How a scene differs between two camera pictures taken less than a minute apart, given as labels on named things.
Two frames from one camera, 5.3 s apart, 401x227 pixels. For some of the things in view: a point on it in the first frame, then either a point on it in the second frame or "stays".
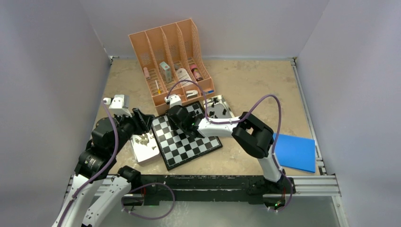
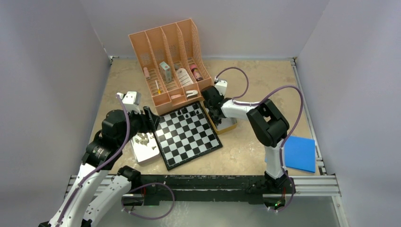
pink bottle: (194, 68) stays
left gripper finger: (144, 120) to (152, 119)
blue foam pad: (295, 152) stays
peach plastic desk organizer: (173, 60) stays
